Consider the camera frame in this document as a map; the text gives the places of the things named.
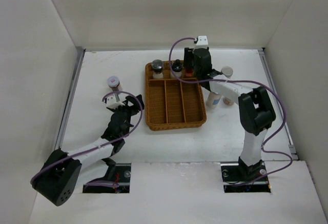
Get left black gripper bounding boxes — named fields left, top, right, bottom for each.
left=111, top=95, right=143, bottom=137

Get purple cable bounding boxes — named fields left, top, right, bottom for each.
left=169, top=36, right=294, bottom=185
left=30, top=92, right=144, bottom=188

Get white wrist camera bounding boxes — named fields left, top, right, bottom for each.
left=103, top=94, right=124, bottom=109
left=194, top=36, right=208, bottom=49

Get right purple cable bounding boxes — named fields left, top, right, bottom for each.
left=169, top=36, right=294, bottom=185

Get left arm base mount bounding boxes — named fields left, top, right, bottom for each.
left=82, top=158, right=132, bottom=194

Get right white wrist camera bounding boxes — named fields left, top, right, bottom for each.
left=194, top=36, right=208, bottom=49

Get red sauce bottle yellow cap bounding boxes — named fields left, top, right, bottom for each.
left=184, top=68, right=194, bottom=78

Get silver-lid white blue canister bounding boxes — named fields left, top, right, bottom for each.
left=221, top=66, right=233, bottom=78

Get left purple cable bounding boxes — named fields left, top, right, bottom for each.
left=30, top=92, right=144, bottom=188

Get left metal frame rail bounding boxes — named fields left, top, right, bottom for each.
left=52, top=46, right=86, bottom=150

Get right metal frame rail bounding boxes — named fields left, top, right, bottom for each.
left=258, top=47, right=298, bottom=158

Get black-knob salt shaker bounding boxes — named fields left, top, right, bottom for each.
left=170, top=59, right=183, bottom=78

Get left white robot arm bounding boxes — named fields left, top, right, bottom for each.
left=30, top=92, right=145, bottom=206

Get brown wicker divided tray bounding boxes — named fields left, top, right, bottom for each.
left=145, top=61, right=207, bottom=131

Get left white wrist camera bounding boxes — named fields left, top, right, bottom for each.
left=103, top=94, right=124, bottom=109

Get metal frame rail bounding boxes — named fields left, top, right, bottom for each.
left=52, top=46, right=86, bottom=150
left=258, top=47, right=298, bottom=158

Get grey-lid dark spice jar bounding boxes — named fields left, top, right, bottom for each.
left=107, top=75, right=121, bottom=93

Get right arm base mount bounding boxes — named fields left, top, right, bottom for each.
left=220, top=162, right=271, bottom=193

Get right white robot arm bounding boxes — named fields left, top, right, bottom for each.
left=183, top=48, right=276, bottom=181

